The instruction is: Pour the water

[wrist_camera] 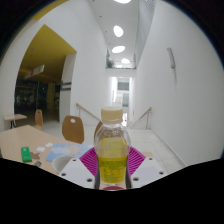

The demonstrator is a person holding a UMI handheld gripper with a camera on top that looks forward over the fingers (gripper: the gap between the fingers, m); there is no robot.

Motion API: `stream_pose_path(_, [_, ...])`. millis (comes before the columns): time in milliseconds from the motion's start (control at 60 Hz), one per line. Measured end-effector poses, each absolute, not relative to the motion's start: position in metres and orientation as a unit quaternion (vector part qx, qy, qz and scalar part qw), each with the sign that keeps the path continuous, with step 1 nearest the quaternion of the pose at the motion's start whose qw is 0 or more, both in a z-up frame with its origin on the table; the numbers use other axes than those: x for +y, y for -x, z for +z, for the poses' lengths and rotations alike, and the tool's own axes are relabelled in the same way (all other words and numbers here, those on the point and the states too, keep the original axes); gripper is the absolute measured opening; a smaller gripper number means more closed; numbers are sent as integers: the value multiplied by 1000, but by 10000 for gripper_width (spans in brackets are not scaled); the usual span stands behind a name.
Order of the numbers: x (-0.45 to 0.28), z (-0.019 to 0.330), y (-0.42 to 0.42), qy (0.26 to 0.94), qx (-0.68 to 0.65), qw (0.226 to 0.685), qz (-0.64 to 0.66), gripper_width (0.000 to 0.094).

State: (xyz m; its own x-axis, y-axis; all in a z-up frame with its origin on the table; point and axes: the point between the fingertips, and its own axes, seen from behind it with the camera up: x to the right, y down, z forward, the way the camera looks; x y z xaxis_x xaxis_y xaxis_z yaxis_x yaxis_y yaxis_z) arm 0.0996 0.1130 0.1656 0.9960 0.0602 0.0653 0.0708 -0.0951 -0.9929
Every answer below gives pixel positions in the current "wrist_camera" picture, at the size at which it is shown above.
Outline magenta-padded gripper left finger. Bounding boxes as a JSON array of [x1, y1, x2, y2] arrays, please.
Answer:
[[57, 147, 100, 190]]

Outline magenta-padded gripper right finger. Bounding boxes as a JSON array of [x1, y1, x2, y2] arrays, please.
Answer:
[[126, 146, 168, 190]]

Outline clear bottle with yellow label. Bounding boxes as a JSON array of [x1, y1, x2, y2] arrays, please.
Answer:
[[93, 105, 132, 185]]

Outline white mug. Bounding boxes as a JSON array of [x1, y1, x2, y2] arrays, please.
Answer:
[[51, 154, 76, 174]]

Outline colourful illustrated booklet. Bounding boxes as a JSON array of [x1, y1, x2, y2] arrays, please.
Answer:
[[45, 142, 92, 163]]

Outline green box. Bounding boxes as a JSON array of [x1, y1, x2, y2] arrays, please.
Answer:
[[20, 146, 33, 163]]

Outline wooden stair handrail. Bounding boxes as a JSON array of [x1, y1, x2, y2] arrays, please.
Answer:
[[75, 102, 103, 123], [131, 107, 153, 130]]

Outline small wooden side table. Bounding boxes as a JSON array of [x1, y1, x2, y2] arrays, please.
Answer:
[[3, 113, 28, 129]]

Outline white hanging sign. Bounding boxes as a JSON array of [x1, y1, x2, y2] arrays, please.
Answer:
[[24, 64, 46, 80]]

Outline green balcony plant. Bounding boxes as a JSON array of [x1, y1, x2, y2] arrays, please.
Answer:
[[105, 58, 116, 69]]

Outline round ceiling lights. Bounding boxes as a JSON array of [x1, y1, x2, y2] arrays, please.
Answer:
[[111, 0, 133, 65]]

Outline dark wall sign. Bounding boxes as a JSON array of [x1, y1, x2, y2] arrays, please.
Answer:
[[60, 81, 73, 91]]

